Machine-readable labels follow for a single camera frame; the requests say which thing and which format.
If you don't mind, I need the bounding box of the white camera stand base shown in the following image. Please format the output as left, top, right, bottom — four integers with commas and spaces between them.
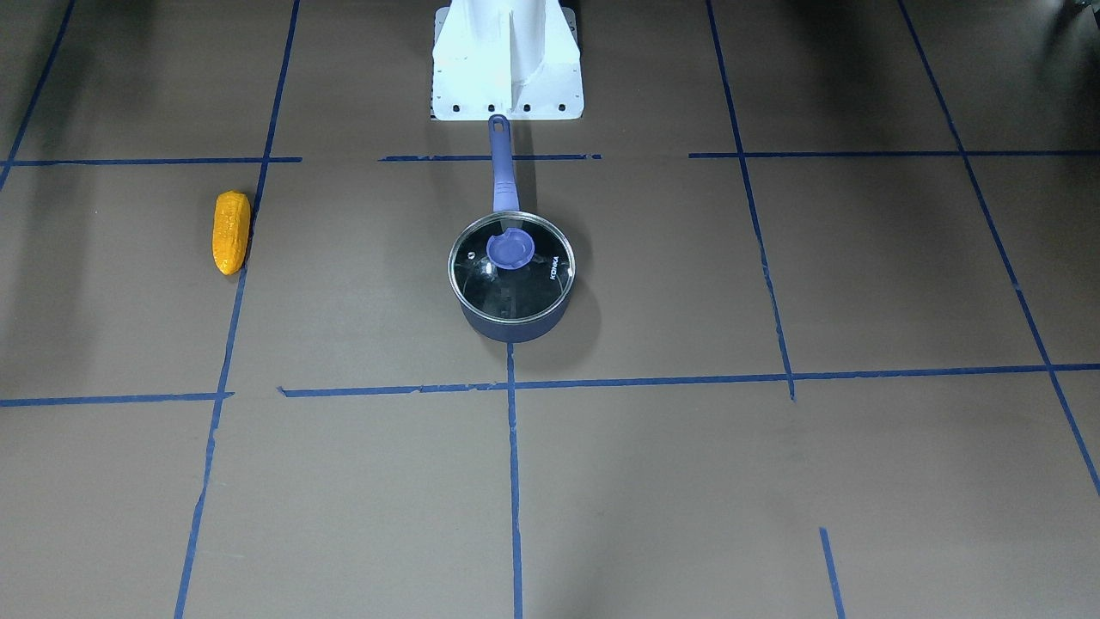
430, 1, 585, 122

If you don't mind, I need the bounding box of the glass lid with blue knob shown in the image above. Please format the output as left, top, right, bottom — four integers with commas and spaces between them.
447, 211, 575, 328

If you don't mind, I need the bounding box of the yellow corn cob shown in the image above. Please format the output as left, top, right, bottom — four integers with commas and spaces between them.
211, 191, 252, 277

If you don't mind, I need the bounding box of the blue saucepan with handle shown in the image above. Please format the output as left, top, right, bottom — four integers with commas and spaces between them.
459, 114, 567, 344

